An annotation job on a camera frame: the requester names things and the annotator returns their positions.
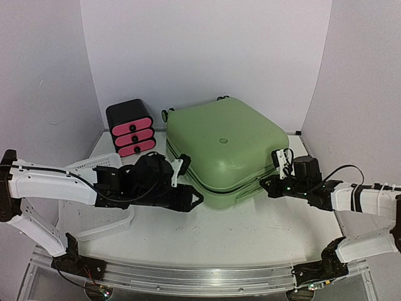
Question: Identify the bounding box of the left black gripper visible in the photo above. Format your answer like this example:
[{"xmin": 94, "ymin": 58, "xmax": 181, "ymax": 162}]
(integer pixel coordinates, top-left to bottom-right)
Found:
[{"xmin": 131, "ymin": 184, "xmax": 204, "ymax": 213}]

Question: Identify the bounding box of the green hard-shell suitcase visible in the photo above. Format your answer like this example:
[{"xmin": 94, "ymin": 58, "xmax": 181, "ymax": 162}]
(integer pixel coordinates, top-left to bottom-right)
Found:
[{"xmin": 161, "ymin": 96, "xmax": 289, "ymax": 209}]

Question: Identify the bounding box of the white perforated plastic basket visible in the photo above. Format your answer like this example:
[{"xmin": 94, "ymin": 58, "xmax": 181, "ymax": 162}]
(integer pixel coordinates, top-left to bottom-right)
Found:
[{"xmin": 58, "ymin": 152, "xmax": 136, "ymax": 242}]

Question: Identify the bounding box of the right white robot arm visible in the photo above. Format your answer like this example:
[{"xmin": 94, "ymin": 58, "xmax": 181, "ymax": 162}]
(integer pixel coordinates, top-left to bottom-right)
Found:
[{"xmin": 260, "ymin": 176, "xmax": 400, "ymax": 278}]

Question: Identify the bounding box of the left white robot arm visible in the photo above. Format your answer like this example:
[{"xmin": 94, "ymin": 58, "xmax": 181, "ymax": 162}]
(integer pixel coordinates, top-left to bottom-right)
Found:
[{"xmin": 1, "ymin": 149, "xmax": 204, "ymax": 274}]

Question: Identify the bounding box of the black pink drawer organizer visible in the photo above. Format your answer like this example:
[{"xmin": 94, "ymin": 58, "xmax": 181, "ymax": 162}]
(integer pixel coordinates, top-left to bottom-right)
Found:
[{"xmin": 106, "ymin": 98, "xmax": 156, "ymax": 157}]

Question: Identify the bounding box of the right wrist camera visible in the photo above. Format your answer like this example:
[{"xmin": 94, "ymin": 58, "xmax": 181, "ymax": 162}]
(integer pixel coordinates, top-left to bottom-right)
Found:
[{"xmin": 271, "ymin": 148, "xmax": 322, "ymax": 186}]

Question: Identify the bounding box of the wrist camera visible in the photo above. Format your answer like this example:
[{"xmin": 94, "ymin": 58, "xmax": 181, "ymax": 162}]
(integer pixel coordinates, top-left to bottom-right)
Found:
[
  {"xmin": 271, "ymin": 148, "xmax": 322, "ymax": 186},
  {"xmin": 125, "ymin": 152, "xmax": 192, "ymax": 192}
]

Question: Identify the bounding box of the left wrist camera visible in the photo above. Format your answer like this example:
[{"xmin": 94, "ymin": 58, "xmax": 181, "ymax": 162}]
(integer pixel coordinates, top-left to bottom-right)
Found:
[{"xmin": 125, "ymin": 152, "xmax": 192, "ymax": 192}]

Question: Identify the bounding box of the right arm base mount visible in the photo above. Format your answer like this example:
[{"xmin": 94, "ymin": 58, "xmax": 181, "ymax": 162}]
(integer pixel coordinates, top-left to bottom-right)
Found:
[{"xmin": 291, "ymin": 250, "xmax": 348, "ymax": 287}]

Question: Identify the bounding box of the aluminium front rail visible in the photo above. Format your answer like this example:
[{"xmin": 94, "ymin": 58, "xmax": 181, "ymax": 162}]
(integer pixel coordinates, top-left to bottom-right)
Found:
[{"xmin": 28, "ymin": 260, "xmax": 370, "ymax": 294}]

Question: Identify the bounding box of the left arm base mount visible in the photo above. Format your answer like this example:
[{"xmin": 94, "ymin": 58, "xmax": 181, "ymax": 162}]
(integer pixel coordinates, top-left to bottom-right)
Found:
[{"xmin": 51, "ymin": 254, "xmax": 107, "ymax": 281}]

